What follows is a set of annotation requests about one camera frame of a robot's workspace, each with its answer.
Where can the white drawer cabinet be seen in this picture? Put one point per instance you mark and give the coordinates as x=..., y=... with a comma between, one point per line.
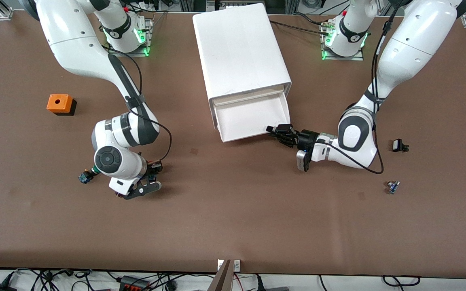
x=237, y=48

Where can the orange button box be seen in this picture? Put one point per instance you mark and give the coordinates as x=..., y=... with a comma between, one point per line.
x=64, y=104

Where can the small black switch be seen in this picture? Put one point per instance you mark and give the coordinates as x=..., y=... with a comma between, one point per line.
x=397, y=145

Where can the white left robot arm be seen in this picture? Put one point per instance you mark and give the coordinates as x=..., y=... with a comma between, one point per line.
x=411, y=40

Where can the small blue electronic component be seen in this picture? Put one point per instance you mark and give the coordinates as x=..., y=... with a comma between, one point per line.
x=392, y=187

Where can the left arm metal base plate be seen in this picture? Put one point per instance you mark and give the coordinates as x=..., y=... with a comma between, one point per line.
x=354, y=57

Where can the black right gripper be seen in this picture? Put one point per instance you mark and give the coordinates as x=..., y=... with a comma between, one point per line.
x=152, y=167

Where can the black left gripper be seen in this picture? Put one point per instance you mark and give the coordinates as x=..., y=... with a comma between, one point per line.
x=307, y=138

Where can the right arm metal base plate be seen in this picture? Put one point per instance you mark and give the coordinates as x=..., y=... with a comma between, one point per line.
x=146, y=51

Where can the small white bracket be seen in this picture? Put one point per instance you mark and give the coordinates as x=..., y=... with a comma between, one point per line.
x=220, y=265
x=237, y=265

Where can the grey metal rail fixture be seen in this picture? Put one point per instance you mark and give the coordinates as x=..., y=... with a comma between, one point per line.
x=217, y=5

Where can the black power strip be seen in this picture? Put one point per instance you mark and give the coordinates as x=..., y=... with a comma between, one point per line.
x=134, y=284

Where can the black power adapter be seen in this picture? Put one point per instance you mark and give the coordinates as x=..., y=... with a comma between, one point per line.
x=0, y=287

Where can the white drawer holding button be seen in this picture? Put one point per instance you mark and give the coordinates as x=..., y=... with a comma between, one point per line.
x=249, y=119

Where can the green push button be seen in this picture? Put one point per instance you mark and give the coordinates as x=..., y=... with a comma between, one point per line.
x=84, y=177

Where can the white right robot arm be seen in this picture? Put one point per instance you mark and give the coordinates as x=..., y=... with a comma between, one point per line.
x=75, y=40

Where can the brown camera post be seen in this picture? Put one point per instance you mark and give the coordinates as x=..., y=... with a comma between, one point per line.
x=221, y=281

